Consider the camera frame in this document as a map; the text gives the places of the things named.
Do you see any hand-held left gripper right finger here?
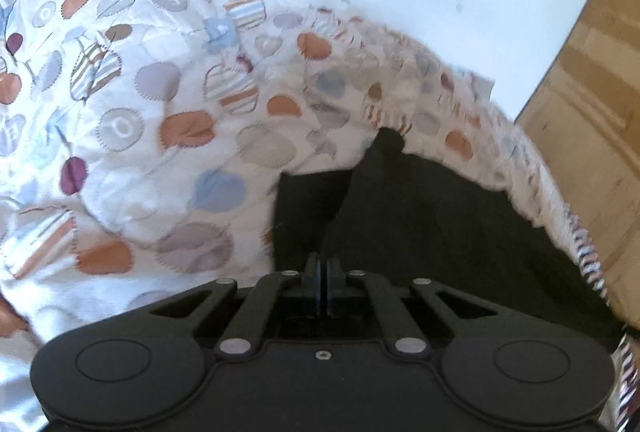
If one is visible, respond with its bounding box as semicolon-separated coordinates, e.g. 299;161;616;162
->
323;253;502;357

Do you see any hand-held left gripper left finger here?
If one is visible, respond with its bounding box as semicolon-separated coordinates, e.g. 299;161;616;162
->
149;253;324;357

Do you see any black garment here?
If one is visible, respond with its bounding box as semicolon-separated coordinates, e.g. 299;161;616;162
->
272;127;627;354

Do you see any patterned quilted bedspread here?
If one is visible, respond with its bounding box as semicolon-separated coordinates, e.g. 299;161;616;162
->
0;0;640;432

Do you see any wooden wardrobe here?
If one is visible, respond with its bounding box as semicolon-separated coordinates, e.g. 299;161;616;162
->
515;0;640;318

